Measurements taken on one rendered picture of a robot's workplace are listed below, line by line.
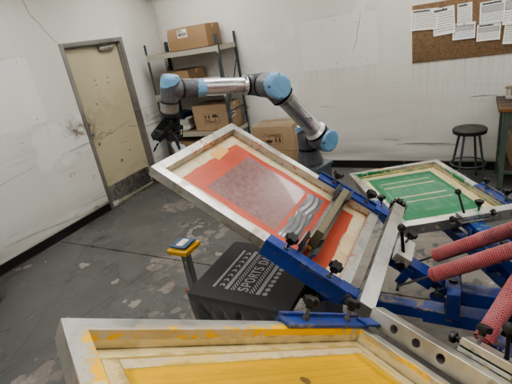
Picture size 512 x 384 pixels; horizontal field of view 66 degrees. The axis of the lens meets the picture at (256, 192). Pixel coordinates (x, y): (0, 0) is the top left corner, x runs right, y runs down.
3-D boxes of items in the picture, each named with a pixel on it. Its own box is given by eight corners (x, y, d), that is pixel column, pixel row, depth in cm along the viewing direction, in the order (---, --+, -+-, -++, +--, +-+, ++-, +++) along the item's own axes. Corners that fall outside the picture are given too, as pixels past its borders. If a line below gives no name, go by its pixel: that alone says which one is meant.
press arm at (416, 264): (384, 263, 142) (392, 254, 139) (387, 254, 146) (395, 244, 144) (428, 290, 138) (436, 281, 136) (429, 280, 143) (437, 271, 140)
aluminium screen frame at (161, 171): (148, 174, 139) (150, 166, 137) (228, 129, 186) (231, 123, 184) (340, 302, 124) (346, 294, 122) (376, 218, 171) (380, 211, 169)
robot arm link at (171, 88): (184, 78, 155) (163, 78, 151) (184, 104, 161) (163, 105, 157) (177, 72, 161) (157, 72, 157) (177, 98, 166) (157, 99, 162)
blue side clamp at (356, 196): (312, 187, 175) (318, 175, 171) (315, 183, 179) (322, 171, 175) (372, 223, 169) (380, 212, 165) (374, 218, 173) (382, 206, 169)
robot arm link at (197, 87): (198, 78, 171) (174, 78, 166) (208, 78, 162) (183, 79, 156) (199, 96, 173) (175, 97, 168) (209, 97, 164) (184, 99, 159)
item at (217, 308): (207, 367, 184) (188, 293, 168) (212, 361, 187) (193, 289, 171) (299, 395, 162) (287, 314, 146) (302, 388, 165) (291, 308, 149)
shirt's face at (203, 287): (187, 293, 169) (187, 292, 169) (235, 241, 204) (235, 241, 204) (289, 314, 147) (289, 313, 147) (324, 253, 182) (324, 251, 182)
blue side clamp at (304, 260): (258, 253, 130) (266, 238, 126) (264, 245, 134) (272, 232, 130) (337, 305, 124) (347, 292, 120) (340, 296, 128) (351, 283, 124)
